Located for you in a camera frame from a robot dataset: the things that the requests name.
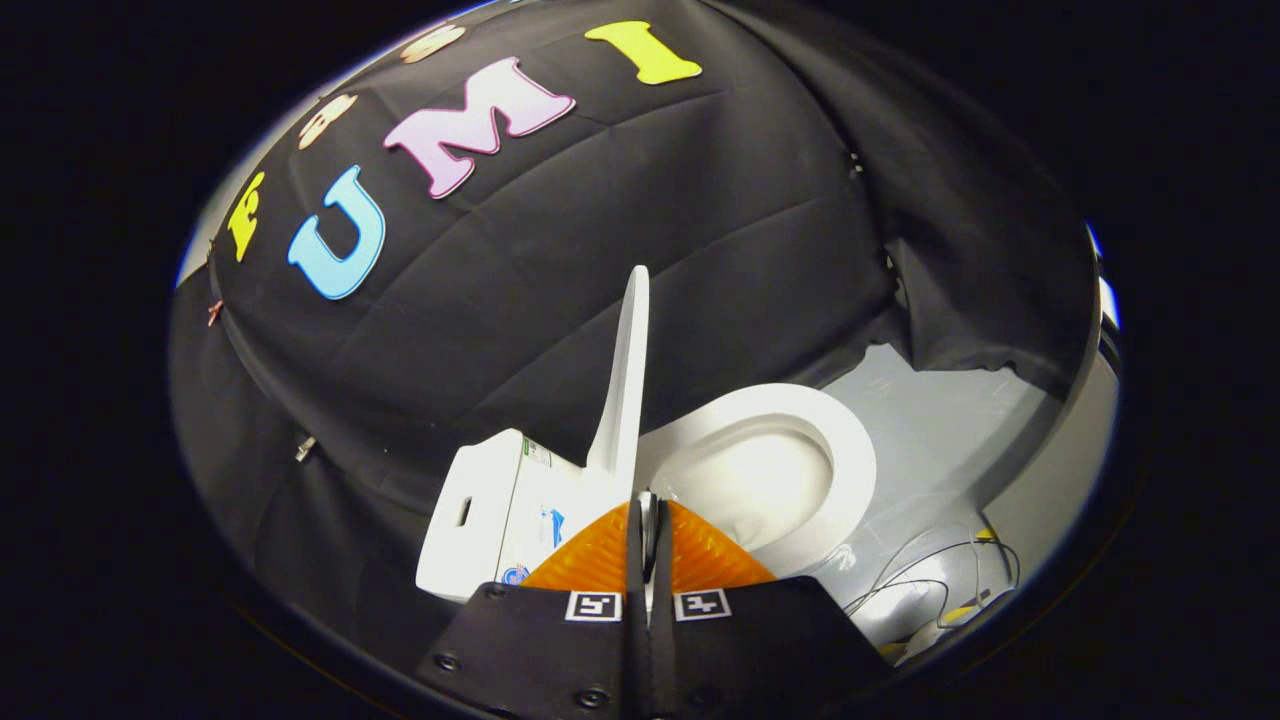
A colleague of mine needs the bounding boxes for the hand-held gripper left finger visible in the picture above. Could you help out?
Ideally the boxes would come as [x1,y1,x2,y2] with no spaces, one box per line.
[415,490,651,720]

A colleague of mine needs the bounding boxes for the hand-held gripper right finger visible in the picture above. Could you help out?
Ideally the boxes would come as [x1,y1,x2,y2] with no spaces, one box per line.
[645,490,893,720]

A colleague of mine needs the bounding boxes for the white toilet lid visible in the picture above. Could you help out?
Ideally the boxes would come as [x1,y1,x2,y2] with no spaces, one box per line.
[585,265,653,501]

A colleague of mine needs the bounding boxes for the white toilet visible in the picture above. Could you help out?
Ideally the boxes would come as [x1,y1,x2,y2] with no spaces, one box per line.
[415,383,879,606]

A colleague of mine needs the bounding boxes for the black backdrop cloth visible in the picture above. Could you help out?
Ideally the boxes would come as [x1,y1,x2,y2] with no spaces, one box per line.
[168,0,1101,681]

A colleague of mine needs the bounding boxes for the black and white striped panel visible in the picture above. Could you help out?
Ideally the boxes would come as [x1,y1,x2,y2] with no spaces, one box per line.
[1085,225,1122,371]

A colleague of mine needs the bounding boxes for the tangled floor cables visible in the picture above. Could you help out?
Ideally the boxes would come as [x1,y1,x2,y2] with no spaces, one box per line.
[843,528,1022,646]

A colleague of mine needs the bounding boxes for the white toilet seat ring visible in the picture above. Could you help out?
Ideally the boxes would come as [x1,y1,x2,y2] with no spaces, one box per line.
[640,383,879,579]

